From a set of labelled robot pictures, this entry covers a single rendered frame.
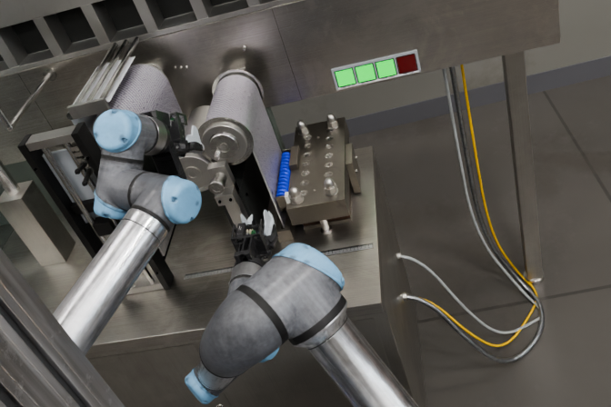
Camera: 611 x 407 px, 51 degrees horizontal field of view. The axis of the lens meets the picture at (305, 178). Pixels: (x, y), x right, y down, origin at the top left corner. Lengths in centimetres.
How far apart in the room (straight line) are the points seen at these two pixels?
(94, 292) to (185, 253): 93
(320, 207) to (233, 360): 75
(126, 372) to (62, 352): 142
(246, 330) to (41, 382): 53
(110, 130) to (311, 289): 44
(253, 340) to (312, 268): 15
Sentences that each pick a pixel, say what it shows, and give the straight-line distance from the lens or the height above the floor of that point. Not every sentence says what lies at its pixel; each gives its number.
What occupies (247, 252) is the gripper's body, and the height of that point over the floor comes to 116.
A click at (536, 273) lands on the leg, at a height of 5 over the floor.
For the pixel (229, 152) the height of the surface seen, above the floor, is 123.
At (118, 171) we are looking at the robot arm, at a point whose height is 152.
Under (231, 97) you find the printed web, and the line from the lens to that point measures 170.
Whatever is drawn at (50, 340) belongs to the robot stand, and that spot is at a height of 175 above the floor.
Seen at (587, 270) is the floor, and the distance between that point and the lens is 280.
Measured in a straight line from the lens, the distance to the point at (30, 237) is 213.
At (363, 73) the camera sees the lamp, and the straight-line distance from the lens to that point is 187.
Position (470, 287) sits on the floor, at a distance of 276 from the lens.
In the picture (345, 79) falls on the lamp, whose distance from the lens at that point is 187.
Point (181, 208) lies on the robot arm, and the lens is 105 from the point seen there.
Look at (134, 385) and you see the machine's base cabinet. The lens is 199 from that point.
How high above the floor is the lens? 206
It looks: 35 degrees down
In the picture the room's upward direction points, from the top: 20 degrees counter-clockwise
